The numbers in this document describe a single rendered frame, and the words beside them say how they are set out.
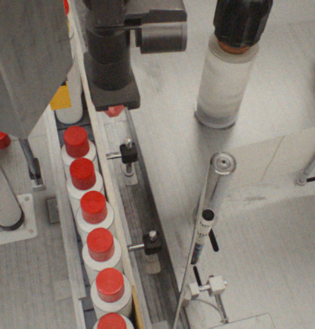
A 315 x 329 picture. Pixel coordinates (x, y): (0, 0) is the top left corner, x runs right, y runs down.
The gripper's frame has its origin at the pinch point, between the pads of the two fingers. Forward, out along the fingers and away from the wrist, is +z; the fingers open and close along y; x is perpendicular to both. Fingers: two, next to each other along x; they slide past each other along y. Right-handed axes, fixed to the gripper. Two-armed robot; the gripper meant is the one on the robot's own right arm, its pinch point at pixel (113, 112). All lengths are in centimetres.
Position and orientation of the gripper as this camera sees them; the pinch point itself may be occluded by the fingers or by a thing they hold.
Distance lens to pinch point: 74.9
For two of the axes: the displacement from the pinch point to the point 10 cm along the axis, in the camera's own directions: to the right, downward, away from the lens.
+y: -2.4, -8.5, 4.7
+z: -0.5, 4.9, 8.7
